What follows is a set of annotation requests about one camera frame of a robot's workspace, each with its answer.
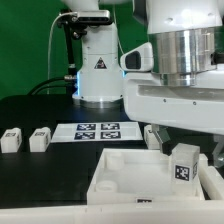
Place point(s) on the white square table top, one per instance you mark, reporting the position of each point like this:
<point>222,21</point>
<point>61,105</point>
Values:
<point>134,176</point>

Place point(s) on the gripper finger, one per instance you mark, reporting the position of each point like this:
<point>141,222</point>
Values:
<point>218,153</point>

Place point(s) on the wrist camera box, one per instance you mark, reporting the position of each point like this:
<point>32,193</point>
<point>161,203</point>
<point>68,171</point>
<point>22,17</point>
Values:
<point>139,59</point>

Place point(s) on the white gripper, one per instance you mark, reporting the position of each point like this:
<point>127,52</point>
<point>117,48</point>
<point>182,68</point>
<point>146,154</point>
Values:
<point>198,108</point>

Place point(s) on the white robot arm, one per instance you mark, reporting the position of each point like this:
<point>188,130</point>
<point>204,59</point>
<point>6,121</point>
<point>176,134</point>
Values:
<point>174,79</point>

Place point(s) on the silver depth camera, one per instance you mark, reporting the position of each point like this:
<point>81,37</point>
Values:
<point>95,18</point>

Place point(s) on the white sheet with fiducial tags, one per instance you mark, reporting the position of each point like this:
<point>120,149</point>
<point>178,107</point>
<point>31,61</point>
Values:
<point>106,131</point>

